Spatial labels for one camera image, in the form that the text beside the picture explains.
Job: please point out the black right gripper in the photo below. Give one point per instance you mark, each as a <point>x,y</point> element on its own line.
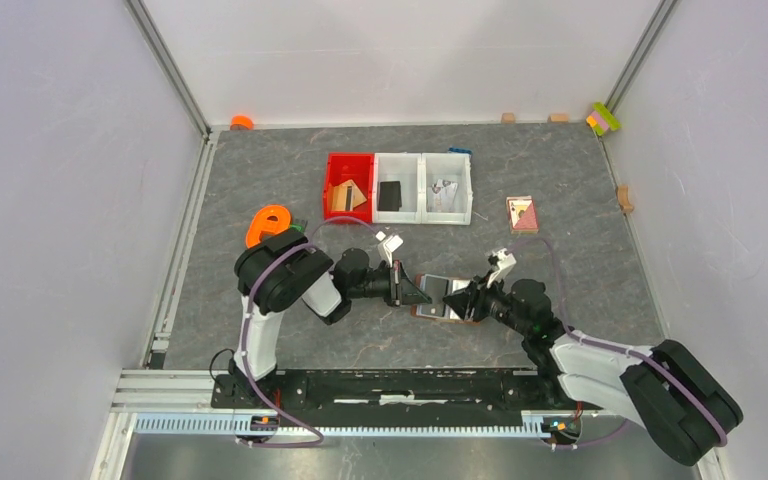
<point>473,296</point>

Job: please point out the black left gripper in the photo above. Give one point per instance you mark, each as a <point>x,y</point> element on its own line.
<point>410,292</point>

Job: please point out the dark grey credit card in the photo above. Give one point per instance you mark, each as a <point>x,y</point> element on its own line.
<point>436,287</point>

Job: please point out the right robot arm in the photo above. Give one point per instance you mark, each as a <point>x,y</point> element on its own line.
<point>664,389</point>

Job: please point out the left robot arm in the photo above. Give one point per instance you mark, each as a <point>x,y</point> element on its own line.
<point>285,268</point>

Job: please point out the cards in white bin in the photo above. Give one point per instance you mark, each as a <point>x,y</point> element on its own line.
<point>442,196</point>

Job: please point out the black card in bin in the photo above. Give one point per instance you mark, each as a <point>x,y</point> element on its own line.
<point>389,196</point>

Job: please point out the playing card box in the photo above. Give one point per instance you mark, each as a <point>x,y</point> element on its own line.
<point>522,214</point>

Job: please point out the cards in red bin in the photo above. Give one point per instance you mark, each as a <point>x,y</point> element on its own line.
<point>346,196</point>

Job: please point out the white plastic bin right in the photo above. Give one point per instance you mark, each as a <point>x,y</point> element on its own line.
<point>450,166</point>

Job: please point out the white plastic bin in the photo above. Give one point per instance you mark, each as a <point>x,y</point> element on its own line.
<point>403,167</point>
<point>450,166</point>

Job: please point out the red plastic bin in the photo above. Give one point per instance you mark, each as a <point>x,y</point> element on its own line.
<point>343,166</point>

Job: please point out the white plastic bin left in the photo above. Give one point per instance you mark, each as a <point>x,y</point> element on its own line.
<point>403,167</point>

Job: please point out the orange tape dispenser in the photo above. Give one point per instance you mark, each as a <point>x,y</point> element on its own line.
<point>269,221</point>

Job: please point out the wooden arch block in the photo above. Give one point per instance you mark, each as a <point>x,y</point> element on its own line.
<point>623,199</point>

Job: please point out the wooden block middle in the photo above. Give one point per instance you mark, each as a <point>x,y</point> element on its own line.
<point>558,118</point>

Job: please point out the colourful toy block stack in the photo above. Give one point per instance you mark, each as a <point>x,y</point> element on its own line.
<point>601,120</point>

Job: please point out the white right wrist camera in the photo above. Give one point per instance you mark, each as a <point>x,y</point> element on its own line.
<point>502,262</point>

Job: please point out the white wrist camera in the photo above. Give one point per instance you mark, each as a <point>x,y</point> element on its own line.
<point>502,262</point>
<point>387,245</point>

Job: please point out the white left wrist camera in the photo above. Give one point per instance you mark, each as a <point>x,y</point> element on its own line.
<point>387,245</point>

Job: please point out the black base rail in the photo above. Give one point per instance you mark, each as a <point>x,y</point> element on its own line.
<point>432,397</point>

